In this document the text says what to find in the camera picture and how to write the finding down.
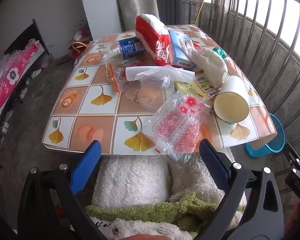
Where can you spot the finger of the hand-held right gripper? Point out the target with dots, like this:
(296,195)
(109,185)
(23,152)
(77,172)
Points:
(293,156)

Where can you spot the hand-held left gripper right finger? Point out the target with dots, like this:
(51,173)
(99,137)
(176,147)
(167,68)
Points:
(213,165)

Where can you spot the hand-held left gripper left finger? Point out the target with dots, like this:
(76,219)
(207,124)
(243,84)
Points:
(86,167)

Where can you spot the blue plastic wastebasket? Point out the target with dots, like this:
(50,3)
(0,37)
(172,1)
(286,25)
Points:
(272,142)

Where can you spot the clear bag with pink print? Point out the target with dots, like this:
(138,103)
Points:
(175,127)

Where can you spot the white paper cup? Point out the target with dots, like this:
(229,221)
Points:
(231,107)

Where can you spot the yellow snack packet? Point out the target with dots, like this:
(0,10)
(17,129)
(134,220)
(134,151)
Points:
(187,87)

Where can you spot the clear zip bag red edges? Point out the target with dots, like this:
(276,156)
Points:
(115,76)

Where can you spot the clear plastic cup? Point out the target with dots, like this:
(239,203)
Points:
(150,92)

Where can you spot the white rubber glove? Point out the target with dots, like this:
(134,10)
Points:
(210,62)

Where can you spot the white tissue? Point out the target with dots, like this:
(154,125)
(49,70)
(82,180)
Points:
(140,71)

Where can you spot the green plastic bag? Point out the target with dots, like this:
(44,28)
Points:
(218,52)

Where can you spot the blue medicine box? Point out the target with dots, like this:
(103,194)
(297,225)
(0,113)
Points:
(177,50)

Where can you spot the clear bottle with blue label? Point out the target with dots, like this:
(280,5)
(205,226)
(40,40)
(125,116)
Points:
(128,47)

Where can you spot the red and white snack bag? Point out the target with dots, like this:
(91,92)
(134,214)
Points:
(150,35)

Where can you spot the patterned tablecloth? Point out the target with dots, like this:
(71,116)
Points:
(65,100)

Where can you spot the row of shoes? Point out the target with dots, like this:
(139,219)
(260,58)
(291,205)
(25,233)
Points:
(36,73)

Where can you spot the pink red plastic bag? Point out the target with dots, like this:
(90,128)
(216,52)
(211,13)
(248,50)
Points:
(12,77)

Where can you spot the red floral plastic bag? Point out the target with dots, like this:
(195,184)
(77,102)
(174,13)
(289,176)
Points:
(83,31)

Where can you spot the metal balcony railing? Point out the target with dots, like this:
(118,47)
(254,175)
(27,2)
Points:
(279,5)

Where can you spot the dark grey folding panel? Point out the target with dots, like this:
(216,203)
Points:
(167,5)

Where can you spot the grey curtain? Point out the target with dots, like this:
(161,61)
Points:
(135,5)

